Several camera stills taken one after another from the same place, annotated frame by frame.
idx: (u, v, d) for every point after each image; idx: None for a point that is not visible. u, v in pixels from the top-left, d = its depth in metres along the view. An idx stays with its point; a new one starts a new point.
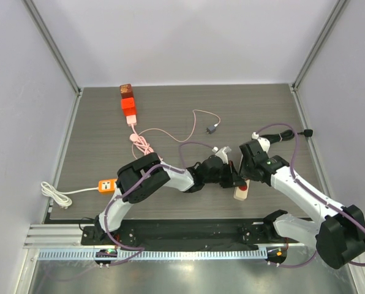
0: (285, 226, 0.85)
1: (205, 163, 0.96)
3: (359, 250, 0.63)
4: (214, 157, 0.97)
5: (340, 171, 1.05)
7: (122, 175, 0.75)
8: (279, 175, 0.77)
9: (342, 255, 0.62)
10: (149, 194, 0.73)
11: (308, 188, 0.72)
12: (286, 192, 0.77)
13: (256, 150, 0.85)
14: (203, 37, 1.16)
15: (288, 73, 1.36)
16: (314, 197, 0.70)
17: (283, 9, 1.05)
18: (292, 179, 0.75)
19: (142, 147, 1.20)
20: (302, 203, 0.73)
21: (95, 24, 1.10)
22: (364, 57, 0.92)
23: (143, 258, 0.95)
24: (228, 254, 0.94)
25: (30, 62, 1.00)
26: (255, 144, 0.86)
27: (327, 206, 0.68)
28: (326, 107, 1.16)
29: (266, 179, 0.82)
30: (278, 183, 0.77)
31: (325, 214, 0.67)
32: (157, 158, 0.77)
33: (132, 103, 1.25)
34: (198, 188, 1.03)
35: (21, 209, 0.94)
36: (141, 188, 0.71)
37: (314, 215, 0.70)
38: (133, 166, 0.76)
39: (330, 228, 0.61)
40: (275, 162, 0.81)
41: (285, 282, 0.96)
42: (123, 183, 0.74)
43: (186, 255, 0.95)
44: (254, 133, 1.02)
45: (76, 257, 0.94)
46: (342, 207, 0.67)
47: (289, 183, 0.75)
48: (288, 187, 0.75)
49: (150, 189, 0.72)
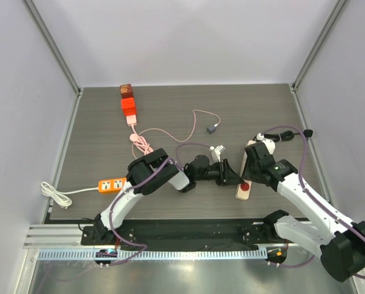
0: (285, 229, 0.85)
1: (191, 165, 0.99)
3: (364, 264, 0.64)
4: (201, 157, 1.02)
5: (340, 171, 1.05)
7: (134, 169, 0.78)
8: (287, 183, 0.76)
9: (348, 270, 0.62)
10: (159, 186, 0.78)
11: (318, 200, 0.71)
12: (295, 201, 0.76)
13: (263, 154, 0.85)
14: (203, 36, 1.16)
15: (288, 73, 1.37)
16: (324, 211, 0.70)
17: (283, 9, 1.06)
18: (301, 188, 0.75)
19: (142, 147, 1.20)
20: (310, 214, 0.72)
21: (96, 24, 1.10)
22: (364, 57, 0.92)
23: (143, 258, 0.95)
24: (228, 254, 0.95)
25: (30, 62, 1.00)
26: (262, 147, 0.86)
27: (337, 221, 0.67)
28: (326, 107, 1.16)
29: (272, 184, 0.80)
30: (286, 191, 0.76)
31: (334, 229, 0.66)
32: (166, 154, 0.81)
33: (132, 103, 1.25)
34: (191, 187, 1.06)
35: (21, 209, 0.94)
36: (155, 180, 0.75)
37: (323, 229, 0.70)
38: (144, 160, 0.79)
39: (339, 245, 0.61)
40: (283, 167, 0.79)
41: (285, 282, 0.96)
42: (134, 176, 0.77)
43: (185, 255, 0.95)
44: (258, 135, 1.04)
45: (76, 257, 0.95)
46: (352, 223, 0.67)
47: (297, 192, 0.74)
48: (297, 196, 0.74)
49: (162, 182, 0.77)
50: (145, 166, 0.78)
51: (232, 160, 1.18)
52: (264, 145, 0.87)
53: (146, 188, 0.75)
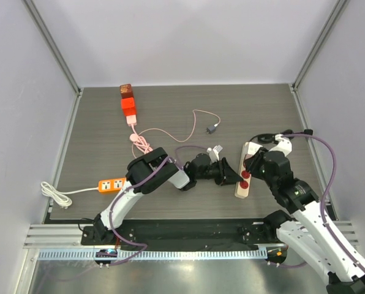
0: (289, 240, 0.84)
1: (193, 163, 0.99)
3: None
4: (202, 155, 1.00)
5: (340, 171, 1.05)
7: (133, 168, 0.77)
8: (307, 213, 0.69)
9: None
10: (159, 185, 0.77)
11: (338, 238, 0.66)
12: (312, 232, 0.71)
13: (285, 171, 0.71)
14: (203, 36, 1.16)
15: (288, 73, 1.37)
16: (343, 250, 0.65)
17: (283, 9, 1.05)
18: (321, 222, 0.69)
19: (142, 147, 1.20)
20: (327, 250, 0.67)
21: (96, 24, 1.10)
22: (364, 57, 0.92)
23: (143, 258, 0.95)
24: (228, 254, 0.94)
25: (30, 62, 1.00)
26: (285, 162, 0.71)
27: (355, 264, 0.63)
28: (325, 107, 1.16)
29: (288, 208, 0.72)
30: (303, 220, 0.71)
31: (352, 273, 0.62)
32: (166, 152, 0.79)
33: (132, 103, 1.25)
34: (191, 186, 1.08)
35: (21, 209, 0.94)
36: (155, 180, 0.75)
37: (338, 269, 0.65)
38: (143, 160, 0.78)
39: (354, 288, 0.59)
40: (304, 193, 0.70)
41: (284, 283, 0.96)
42: (134, 175, 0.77)
43: (185, 255, 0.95)
44: (277, 136, 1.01)
45: (76, 257, 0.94)
46: None
47: (316, 225, 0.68)
48: (315, 229, 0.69)
49: (162, 180, 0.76)
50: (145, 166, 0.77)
51: (232, 160, 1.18)
52: (288, 160, 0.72)
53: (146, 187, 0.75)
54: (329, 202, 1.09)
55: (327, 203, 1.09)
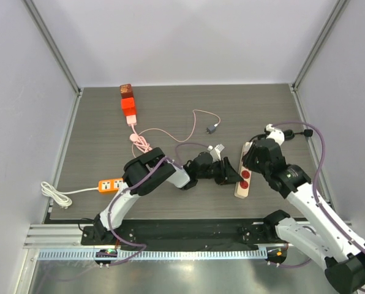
0: (288, 234, 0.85)
1: (195, 162, 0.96)
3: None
4: (203, 154, 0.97)
5: (340, 171, 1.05)
7: (130, 169, 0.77)
8: (300, 195, 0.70)
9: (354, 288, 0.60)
10: (156, 186, 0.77)
11: (332, 218, 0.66)
12: (305, 214, 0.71)
13: (275, 155, 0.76)
14: (203, 36, 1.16)
15: (288, 73, 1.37)
16: (337, 229, 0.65)
17: (283, 9, 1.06)
18: (315, 202, 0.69)
19: (142, 147, 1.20)
20: (321, 231, 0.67)
21: (96, 24, 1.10)
22: (364, 57, 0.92)
23: (143, 258, 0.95)
24: (228, 254, 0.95)
25: (30, 62, 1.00)
26: (275, 147, 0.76)
27: (350, 242, 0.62)
28: (325, 107, 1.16)
29: (282, 192, 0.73)
30: (297, 202, 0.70)
31: (347, 251, 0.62)
32: (163, 152, 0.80)
33: (132, 103, 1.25)
34: (193, 184, 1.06)
35: (21, 209, 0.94)
36: (151, 181, 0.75)
37: (334, 248, 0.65)
38: (139, 160, 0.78)
39: (349, 266, 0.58)
40: (296, 176, 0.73)
41: (284, 282, 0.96)
42: (130, 176, 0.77)
43: (186, 255, 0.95)
44: (269, 126, 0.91)
45: (76, 257, 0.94)
46: None
47: (310, 206, 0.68)
48: (308, 211, 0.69)
49: (158, 182, 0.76)
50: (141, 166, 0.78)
51: (232, 160, 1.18)
52: (278, 145, 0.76)
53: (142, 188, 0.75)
54: (329, 202, 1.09)
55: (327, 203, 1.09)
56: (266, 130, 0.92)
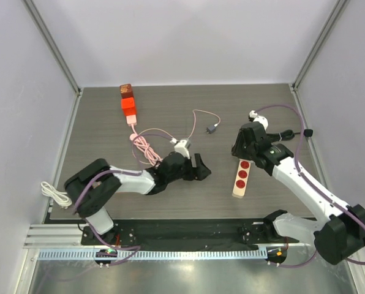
0: (284, 226, 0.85)
1: (166, 161, 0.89)
3: (357, 247, 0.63)
4: (175, 153, 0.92)
5: (340, 171, 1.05)
7: (71, 187, 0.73)
8: (282, 166, 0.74)
9: (342, 253, 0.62)
10: (100, 204, 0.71)
11: (315, 185, 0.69)
12: (290, 186, 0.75)
13: (259, 136, 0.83)
14: (203, 35, 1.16)
15: (288, 73, 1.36)
16: (319, 194, 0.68)
17: (283, 8, 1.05)
18: (296, 172, 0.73)
19: (142, 147, 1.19)
20: (306, 199, 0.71)
21: (95, 24, 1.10)
22: None
23: (143, 258, 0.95)
24: (228, 254, 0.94)
25: (30, 62, 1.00)
26: (259, 128, 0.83)
27: (332, 204, 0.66)
28: (326, 107, 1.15)
29: (267, 168, 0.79)
30: (280, 174, 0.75)
31: (329, 212, 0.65)
32: (106, 165, 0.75)
33: (132, 103, 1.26)
34: (162, 188, 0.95)
35: (21, 209, 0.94)
36: (89, 198, 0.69)
37: (318, 213, 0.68)
38: (80, 177, 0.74)
39: (333, 227, 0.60)
40: (278, 152, 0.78)
41: (284, 282, 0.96)
42: (71, 195, 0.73)
43: (186, 255, 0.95)
44: (251, 113, 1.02)
45: (76, 257, 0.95)
46: (347, 206, 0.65)
47: (293, 176, 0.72)
48: (291, 180, 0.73)
49: (100, 199, 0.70)
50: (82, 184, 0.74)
51: (232, 160, 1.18)
52: (261, 126, 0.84)
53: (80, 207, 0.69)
54: None
55: None
56: (251, 116, 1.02)
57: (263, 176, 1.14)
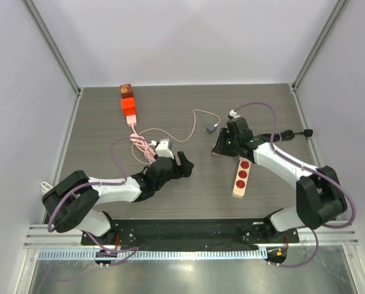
0: (278, 218, 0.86)
1: (153, 166, 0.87)
3: (337, 209, 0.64)
4: (163, 159, 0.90)
5: (340, 171, 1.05)
7: (48, 201, 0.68)
8: (260, 149, 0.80)
9: (321, 215, 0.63)
10: (78, 218, 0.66)
11: (285, 155, 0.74)
12: (269, 165, 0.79)
13: (242, 128, 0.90)
14: (203, 35, 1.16)
15: (288, 73, 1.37)
16: (291, 163, 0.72)
17: (283, 9, 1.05)
18: (272, 150, 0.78)
19: (142, 147, 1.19)
20: (282, 171, 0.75)
21: (95, 24, 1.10)
22: (364, 57, 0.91)
23: (143, 257, 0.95)
24: (227, 254, 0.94)
25: (30, 63, 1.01)
26: (242, 122, 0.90)
27: (302, 168, 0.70)
28: (325, 107, 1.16)
29: (250, 157, 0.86)
30: (259, 157, 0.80)
31: (300, 174, 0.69)
32: (84, 177, 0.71)
33: (132, 103, 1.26)
34: (150, 195, 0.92)
35: (21, 209, 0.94)
36: (66, 214, 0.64)
37: (293, 180, 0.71)
38: (56, 191, 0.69)
39: (305, 186, 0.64)
40: (258, 140, 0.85)
41: (284, 282, 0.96)
42: (47, 209, 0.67)
43: (185, 255, 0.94)
44: (231, 111, 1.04)
45: (76, 257, 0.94)
46: (316, 168, 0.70)
47: (269, 155, 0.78)
48: (269, 159, 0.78)
49: (78, 213, 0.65)
50: (59, 198, 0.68)
51: (232, 160, 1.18)
52: (244, 120, 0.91)
53: (56, 223, 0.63)
54: None
55: None
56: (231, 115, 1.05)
57: (263, 176, 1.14)
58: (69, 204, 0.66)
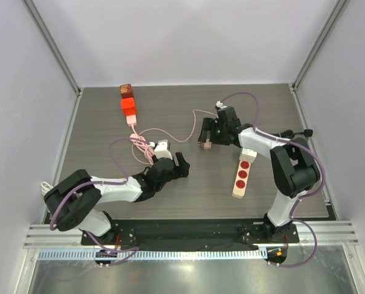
0: (274, 215, 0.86)
1: (155, 166, 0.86)
3: (311, 177, 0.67)
4: (163, 159, 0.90)
5: (340, 171, 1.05)
7: (49, 199, 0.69)
8: (243, 132, 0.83)
9: (294, 180, 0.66)
10: (81, 217, 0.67)
11: (262, 133, 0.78)
12: (251, 146, 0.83)
13: (230, 117, 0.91)
14: (203, 35, 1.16)
15: (288, 73, 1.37)
16: (267, 138, 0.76)
17: (283, 9, 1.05)
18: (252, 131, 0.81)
19: (142, 147, 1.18)
20: (261, 148, 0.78)
21: (95, 24, 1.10)
22: None
23: (143, 257, 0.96)
24: (228, 254, 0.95)
25: (30, 63, 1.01)
26: (230, 111, 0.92)
27: (277, 141, 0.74)
28: (326, 107, 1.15)
29: (236, 143, 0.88)
30: (242, 139, 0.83)
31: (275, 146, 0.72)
32: (86, 176, 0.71)
33: (132, 103, 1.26)
34: (150, 195, 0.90)
35: (20, 209, 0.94)
36: (68, 212, 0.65)
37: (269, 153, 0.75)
38: (59, 189, 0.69)
39: (277, 154, 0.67)
40: (242, 126, 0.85)
41: (284, 282, 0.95)
42: (49, 208, 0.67)
43: (186, 255, 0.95)
44: (218, 103, 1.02)
45: (77, 257, 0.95)
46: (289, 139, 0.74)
47: (249, 135, 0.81)
48: (250, 139, 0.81)
49: (80, 212, 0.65)
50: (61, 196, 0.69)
51: (232, 160, 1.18)
52: (233, 108, 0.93)
53: (57, 221, 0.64)
54: (329, 202, 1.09)
55: (327, 203, 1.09)
56: (217, 106, 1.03)
57: (263, 176, 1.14)
58: (71, 202, 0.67)
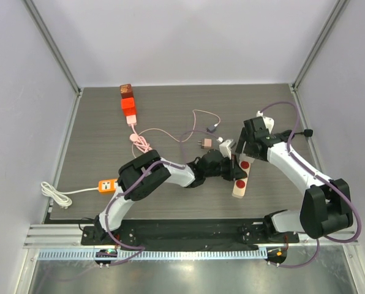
0: (280, 219, 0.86)
1: (204, 157, 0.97)
3: (340, 223, 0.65)
4: (214, 151, 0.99)
5: (340, 171, 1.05)
7: (124, 173, 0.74)
8: (275, 149, 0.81)
9: (323, 225, 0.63)
10: (150, 192, 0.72)
11: (299, 160, 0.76)
12: (282, 166, 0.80)
13: (259, 127, 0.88)
14: (203, 35, 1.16)
15: (288, 73, 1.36)
16: (305, 169, 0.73)
17: (283, 9, 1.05)
18: (286, 152, 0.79)
19: (142, 147, 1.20)
20: (293, 174, 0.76)
21: (96, 24, 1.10)
22: (364, 57, 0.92)
23: (143, 258, 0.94)
24: (227, 254, 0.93)
25: (31, 62, 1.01)
26: (259, 120, 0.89)
27: (315, 177, 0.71)
28: (325, 107, 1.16)
29: (263, 154, 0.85)
30: (274, 157, 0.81)
31: (310, 183, 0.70)
32: (157, 155, 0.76)
33: (132, 103, 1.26)
34: (201, 182, 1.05)
35: (21, 210, 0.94)
36: (142, 185, 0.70)
37: (302, 186, 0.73)
38: (133, 165, 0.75)
39: (313, 195, 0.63)
40: (274, 138, 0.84)
41: (284, 282, 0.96)
42: (124, 180, 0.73)
43: (186, 255, 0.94)
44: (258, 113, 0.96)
45: (76, 257, 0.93)
46: (330, 179, 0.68)
47: (283, 156, 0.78)
48: (283, 161, 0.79)
49: (151, 187, 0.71)
50: (135, 171, 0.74)
51: None
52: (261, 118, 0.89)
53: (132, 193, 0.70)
54: None
55: None
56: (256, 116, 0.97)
57: (263, 176, 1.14)
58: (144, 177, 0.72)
